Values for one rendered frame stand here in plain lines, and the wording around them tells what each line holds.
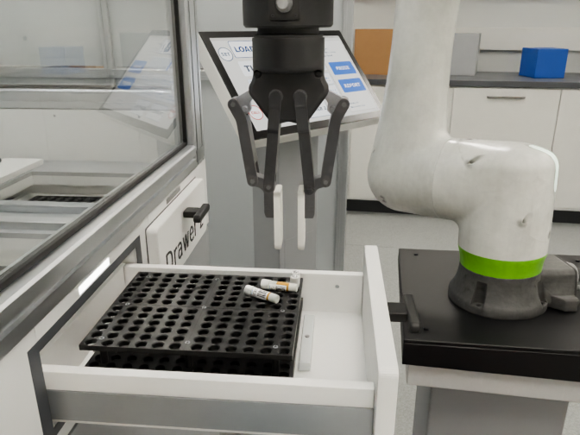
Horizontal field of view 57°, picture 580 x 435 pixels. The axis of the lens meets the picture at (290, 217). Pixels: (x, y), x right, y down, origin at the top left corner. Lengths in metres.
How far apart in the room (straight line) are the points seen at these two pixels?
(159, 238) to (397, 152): 0.39
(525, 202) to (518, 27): 3.48
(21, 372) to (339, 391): 0.29
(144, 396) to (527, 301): 0.56
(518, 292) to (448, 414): 0.22
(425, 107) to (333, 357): 0.42
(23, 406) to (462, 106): 3.20
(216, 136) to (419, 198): 1.57
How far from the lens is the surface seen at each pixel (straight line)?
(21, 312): 0.53
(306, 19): 0.54
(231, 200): 2.38
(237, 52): 1.40
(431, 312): 0.85
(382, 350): 0.51
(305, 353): 0.65
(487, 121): 3.55
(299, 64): 0.54
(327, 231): 2.34
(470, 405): 0.90
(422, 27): 0.88
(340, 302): 0.75
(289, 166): 1.50
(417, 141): 0.86
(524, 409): 0.92
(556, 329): 0.86
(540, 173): 0.81
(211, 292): 0.67
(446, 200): 0.83
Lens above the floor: 1.21
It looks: 20 degrees down
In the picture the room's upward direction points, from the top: straight up
